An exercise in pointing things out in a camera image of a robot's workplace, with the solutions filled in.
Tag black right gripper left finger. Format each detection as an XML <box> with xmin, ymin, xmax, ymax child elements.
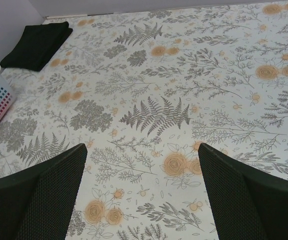
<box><xmin>0</xmin><ymin>143</ymin><xmax>87</xmax><ymax>240</ymax></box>

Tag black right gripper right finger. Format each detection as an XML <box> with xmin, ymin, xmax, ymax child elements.
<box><xmin>198</xmin><ymin>143</ymin><xmax>288</xmax><ymax>240</ymax></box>

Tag floral patterned tablecloth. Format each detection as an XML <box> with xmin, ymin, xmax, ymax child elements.
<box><xmin>0</xmin><ymin>1</ymin><xmax>288</xmax><ymax>240</ymax></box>

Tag folded black t shirt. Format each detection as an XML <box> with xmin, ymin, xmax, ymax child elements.
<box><xmin>0</xmin><ymin>21</ymin><xmax>73</xmax><ymax>72</ymax></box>

